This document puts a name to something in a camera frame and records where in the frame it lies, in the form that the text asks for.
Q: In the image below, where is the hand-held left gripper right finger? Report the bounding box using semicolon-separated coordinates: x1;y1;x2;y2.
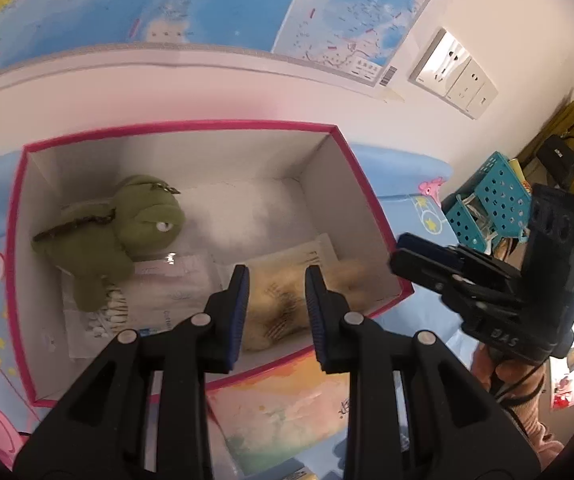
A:
304;265;543;480

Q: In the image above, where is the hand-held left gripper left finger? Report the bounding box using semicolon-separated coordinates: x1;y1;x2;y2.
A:
13;265;251;480

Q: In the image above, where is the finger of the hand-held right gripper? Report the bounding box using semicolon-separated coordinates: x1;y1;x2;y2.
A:
396;232;524;292
389;251;519;319

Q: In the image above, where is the tan plush toy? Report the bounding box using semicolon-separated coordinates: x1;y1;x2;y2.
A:
239;232;368;353

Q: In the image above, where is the pink cardboard box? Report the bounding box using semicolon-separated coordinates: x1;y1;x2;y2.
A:
6;120;414;408

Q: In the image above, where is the person's right forearm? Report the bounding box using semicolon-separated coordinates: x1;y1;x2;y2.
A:
470;345;565;461

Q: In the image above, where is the teal perforated basket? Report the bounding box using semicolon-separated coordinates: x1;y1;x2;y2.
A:
474;151;535;238
442;192;493;252

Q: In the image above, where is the cotton swab packet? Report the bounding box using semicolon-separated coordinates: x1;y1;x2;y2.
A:
62;252;218;361

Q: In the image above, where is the black handbag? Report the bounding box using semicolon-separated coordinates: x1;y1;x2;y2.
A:
536;135;574;186

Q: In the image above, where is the pastel tissue pack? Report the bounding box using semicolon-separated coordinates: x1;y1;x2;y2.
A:
207;355;408;480

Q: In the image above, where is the red white toy figure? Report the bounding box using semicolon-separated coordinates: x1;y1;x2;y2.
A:
550;370;574;411

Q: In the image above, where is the green plush dinosaur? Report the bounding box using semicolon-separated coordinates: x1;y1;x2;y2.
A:
32;175;186;312

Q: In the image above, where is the black cable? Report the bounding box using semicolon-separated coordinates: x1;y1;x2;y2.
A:
487;360;548;411

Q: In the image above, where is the white wall outlet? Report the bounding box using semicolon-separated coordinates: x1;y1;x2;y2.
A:
467;77;499;120
409;27;470;97
444;56;488;107

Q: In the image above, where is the small wall map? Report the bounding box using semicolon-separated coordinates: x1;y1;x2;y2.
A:
272;0;455;86

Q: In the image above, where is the large wall map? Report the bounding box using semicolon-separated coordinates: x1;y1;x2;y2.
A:
0;0;318;91

